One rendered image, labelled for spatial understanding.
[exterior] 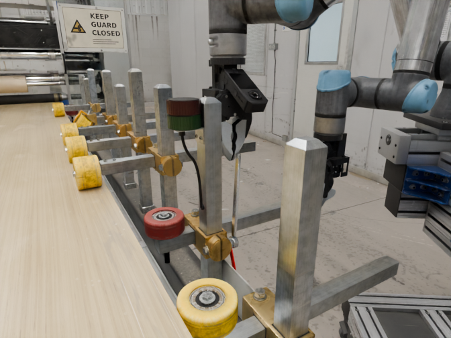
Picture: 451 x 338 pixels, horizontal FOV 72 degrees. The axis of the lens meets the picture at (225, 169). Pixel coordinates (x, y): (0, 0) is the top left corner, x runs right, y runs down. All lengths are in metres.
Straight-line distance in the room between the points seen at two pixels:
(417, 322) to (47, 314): 1.39
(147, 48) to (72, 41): 6.75
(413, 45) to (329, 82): 0.19
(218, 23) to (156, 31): 8.93
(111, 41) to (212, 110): 2.31
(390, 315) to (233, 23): 1.31
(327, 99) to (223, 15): 0.32
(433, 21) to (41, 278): 0.87
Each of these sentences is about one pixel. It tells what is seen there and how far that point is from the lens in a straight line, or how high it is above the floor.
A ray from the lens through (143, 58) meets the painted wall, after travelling 9.42.
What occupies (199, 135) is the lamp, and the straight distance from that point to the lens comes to 0.57.
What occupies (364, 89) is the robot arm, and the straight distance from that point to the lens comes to 0.86.
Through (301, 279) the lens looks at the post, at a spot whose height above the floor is 0.93.
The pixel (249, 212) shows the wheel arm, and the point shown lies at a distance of 0.74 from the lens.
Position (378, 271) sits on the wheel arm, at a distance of 0.68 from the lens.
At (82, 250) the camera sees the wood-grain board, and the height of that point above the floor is 0.90.
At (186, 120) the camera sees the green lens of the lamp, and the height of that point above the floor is 1.11.
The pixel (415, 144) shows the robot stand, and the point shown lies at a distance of 1.08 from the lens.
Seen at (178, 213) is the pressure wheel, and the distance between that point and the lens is 0.64.
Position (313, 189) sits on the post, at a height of 1.06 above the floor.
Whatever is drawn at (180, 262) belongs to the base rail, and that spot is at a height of 0.70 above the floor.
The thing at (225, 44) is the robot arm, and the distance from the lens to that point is 0.63.
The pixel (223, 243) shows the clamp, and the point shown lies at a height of 0.86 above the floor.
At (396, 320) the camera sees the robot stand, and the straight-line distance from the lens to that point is 1.56.
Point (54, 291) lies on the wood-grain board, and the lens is 0.51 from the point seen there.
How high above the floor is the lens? 1.20
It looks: 19 degrees down
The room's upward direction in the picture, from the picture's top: straight up
